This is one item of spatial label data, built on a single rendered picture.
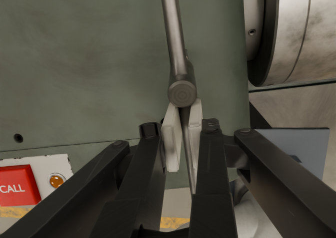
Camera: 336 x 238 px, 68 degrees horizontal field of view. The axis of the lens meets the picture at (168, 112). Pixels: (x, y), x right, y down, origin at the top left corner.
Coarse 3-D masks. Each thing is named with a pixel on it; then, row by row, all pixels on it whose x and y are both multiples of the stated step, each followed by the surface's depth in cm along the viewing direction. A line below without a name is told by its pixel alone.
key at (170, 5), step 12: (168, 0) 17; (168, 12) 17; (168, 24) 17; (180, 24) 18; (168, 36) 18; (180, 36) 18; (180, 48) 18; (180, 60) 19; (180, 72) 19; (180, 108) 20; (180, 120) 21; (192, 168) 22; (192, 180) 22; (192, 192) 23
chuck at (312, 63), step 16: (320, 0) 28; (320, 16) 28; (304, 32) 30; (320, 32) 30; (304, 48) 31; (320, 48) 31; (304, 64) 34; (320, 64) 34; (288, 80) 38; (304, 80) 39
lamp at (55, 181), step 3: (51, 177) 35; (54, 177) 35; (57, 177) 35; (51, 180) 35; (54, 180) 35; (57, 180) 35; (60, 180) 35; (51, 183) 35; (54, 183) 35; (57, 183) 35; (60, 183) 35; (54, 186) 35; (57, 186) 35
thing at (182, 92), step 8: (192, 72) 21; (176, 80) 18; (184, 80) 18; (192, 80) 19; (168, 88) 18; (176, 88) 18; (184, 88) 18; (192, 88) 18; (168, 96) 18; (176, 96) 18; (184, 96) 18; (192, 96) 18; (176, 104) 19; (184, 104) 18
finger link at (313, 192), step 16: (240, 144) 12; (256, 144) 12; (272, 144) 11; (256, 160) 11; (272, 160) 10; (288, 160) 10; (240, 176) 13; (256, 176) 11; (272, 176) 9; (288, 176) 9; (304, 176) 9; (256, 192) 11; (272, 192) 9; (288, 192) 8; (304, 192) 8; (320, 192) 8; (272, 208) 10; (288, 208) 8; (304, 208) 7; (320, 208) 7; (288, 224) 9; (304, 224) 8; (320, 224) 7
